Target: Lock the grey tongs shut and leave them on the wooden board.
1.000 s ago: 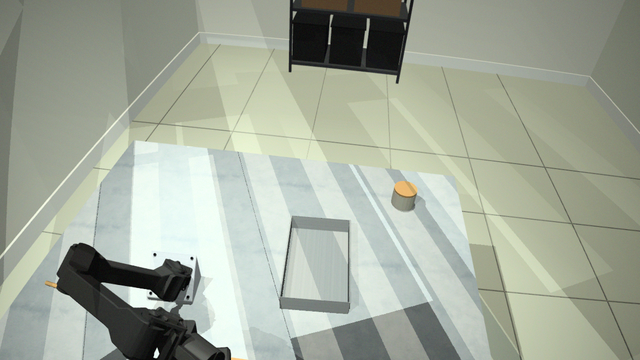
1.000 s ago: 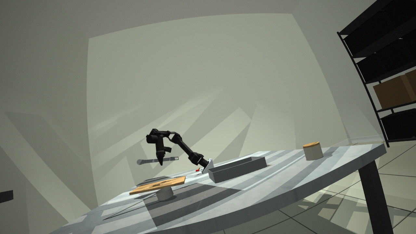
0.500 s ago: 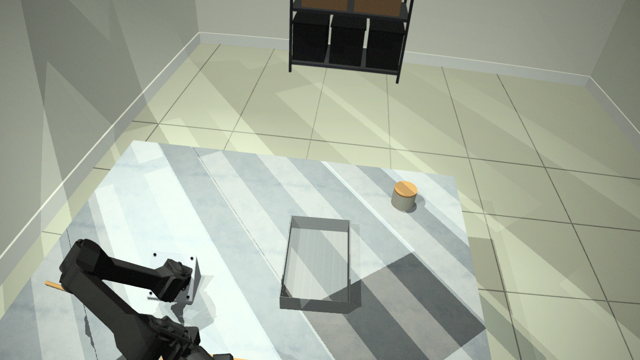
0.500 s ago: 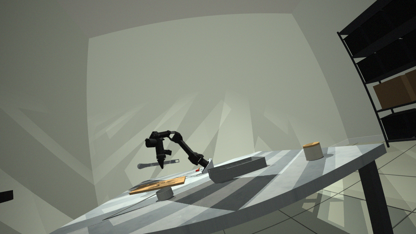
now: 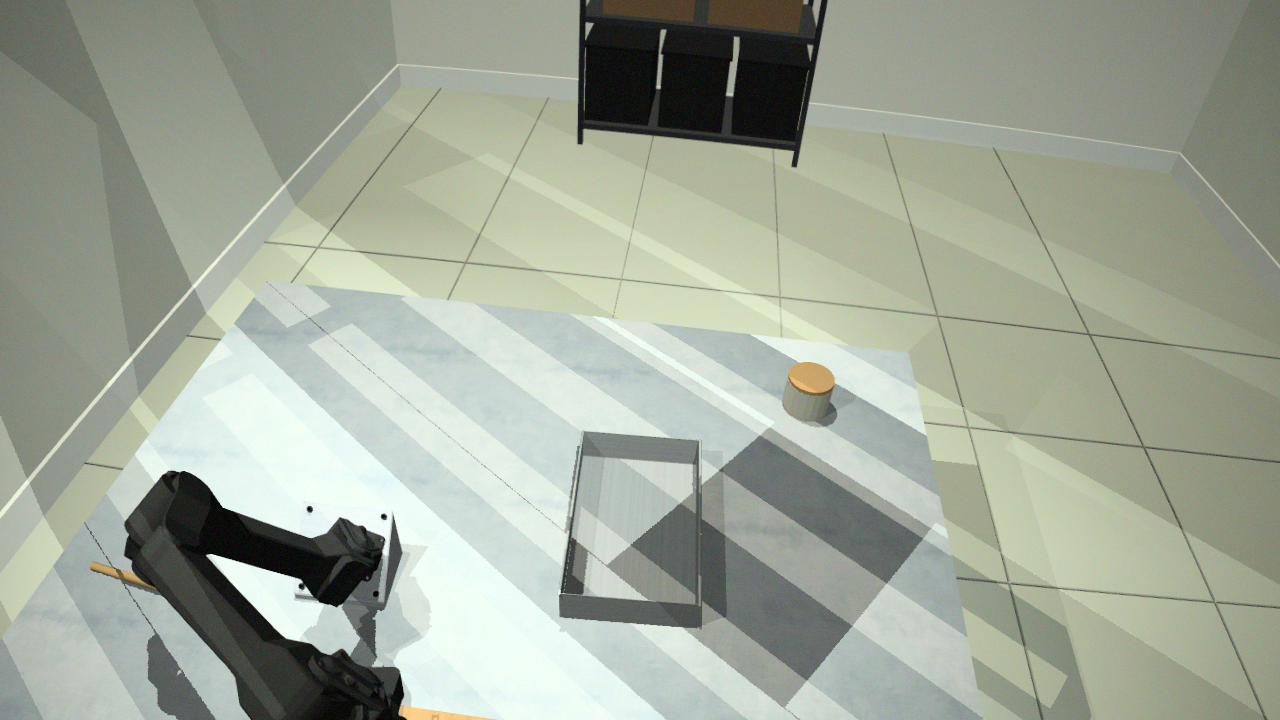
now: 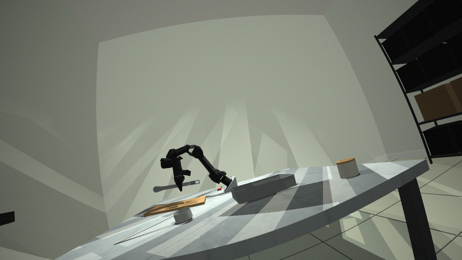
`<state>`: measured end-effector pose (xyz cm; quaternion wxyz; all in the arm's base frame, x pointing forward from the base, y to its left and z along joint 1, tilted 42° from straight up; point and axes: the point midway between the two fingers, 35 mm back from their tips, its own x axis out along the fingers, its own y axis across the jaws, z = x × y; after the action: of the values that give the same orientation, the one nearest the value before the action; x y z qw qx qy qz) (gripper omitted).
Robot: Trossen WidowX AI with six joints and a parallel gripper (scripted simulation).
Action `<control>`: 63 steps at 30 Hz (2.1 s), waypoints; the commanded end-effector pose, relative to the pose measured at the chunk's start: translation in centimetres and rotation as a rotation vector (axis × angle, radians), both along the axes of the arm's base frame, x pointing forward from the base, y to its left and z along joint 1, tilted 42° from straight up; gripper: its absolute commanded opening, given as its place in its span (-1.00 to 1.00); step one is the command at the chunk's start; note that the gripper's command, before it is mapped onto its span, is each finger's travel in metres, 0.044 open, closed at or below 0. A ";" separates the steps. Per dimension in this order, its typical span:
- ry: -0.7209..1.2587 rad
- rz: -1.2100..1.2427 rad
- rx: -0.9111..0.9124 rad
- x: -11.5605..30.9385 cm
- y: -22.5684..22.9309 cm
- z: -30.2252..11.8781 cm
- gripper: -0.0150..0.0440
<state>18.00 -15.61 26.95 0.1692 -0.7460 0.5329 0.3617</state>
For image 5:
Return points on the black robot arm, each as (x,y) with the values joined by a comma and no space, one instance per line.
(180,521)

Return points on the light wooden board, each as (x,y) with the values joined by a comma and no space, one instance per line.
(423,714)

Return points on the grey cylindrical canister with wooden lid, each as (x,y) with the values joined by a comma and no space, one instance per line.
(808,391)

